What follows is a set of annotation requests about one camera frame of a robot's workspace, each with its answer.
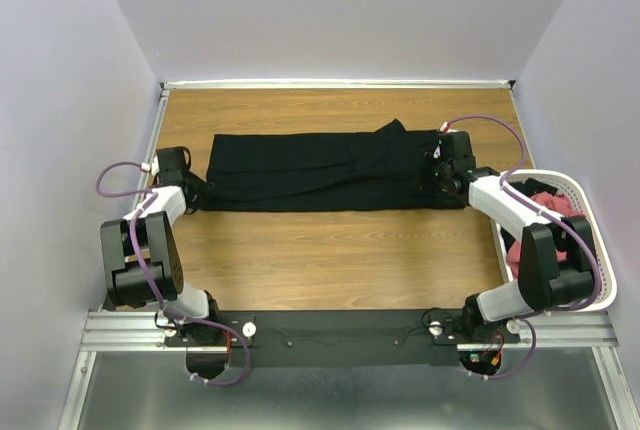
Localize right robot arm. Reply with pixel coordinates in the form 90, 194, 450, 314
423, 132, 602, 342

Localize aluminium back table rail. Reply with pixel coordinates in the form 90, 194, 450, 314
161, 78, 513, 90

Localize white laundry basket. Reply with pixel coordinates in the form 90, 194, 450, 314
489, 168, 619, 312

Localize black garment in basket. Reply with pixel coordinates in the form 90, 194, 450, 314
499, 177, 569, 261

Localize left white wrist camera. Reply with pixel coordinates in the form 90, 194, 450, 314
139, 159, 159, 176

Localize black t shirt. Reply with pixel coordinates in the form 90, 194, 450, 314
202, 120, 463, 212

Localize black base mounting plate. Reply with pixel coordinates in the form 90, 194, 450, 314
166, 308, 520, 368

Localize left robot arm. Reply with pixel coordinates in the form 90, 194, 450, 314
95, 146, 222, 345

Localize aluminium front frame rail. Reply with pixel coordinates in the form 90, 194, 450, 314
60, 311, 633, 429

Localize pink shirt in basket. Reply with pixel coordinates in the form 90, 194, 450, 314
501, 191, 584, 278

